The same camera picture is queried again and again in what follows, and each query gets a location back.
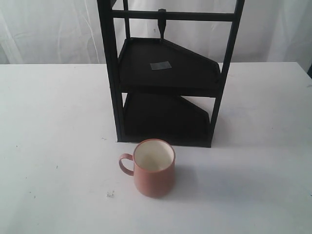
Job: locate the grey tape patch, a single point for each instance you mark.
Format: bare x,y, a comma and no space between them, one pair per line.
160,65

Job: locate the pink ceramic mug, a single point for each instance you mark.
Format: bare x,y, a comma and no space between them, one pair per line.
152,166

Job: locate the black shelf rack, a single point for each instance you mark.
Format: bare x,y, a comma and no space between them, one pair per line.
179,105

